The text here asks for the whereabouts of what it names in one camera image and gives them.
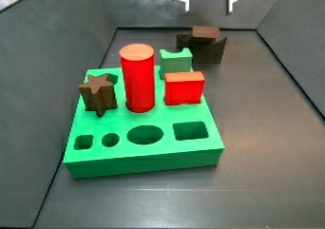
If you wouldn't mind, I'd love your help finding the red square block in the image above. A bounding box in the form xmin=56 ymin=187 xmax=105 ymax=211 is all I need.
xmin=164 ymin=71 xmax=206 ymax=105

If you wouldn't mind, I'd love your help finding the brown star peg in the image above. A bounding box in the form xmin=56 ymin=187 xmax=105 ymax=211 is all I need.
xmin=79 ymin=74 xmax=117 ymax=117

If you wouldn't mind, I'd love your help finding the red cylinder peg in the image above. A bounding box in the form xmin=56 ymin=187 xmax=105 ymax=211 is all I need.
xmin=119 ymin=44 xmax=155 ymax=113

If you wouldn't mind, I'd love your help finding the green notched block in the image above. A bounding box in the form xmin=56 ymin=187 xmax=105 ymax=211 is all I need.
xmin=160 ymin=48 xmax=192 ymax=79

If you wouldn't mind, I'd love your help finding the dark grey curved cradle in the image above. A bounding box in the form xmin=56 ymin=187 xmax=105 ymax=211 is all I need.
xmin=176 ymin=34 xmax=227 ymax=64

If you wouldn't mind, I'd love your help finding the brown square-circle forked object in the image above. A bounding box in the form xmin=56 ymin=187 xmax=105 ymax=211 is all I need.
xmin=188 ymin=26 xmax=220 ymax=43

